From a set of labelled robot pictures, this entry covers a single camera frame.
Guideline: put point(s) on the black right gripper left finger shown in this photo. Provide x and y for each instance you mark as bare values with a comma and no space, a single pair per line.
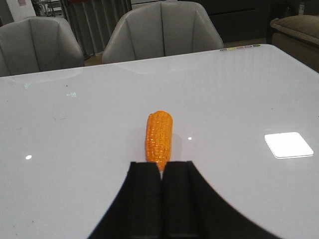
135,213

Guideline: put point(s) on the grey leather chair left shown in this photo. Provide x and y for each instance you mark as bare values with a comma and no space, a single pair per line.
38,44

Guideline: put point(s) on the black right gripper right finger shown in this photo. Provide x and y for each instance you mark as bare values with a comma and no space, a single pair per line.
192,209

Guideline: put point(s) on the brown cushioned sofa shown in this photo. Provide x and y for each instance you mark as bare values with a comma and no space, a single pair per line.
298,36

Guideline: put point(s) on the coloured round stickers strip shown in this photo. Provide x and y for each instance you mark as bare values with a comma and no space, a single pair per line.
241,47

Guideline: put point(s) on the grey leather chair right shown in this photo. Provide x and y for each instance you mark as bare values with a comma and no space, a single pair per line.
159,29

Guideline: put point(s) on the grey leather chair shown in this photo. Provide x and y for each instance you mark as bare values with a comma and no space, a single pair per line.
159,29
38,44

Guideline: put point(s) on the orange corn cob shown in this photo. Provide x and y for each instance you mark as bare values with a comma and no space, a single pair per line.
159,138

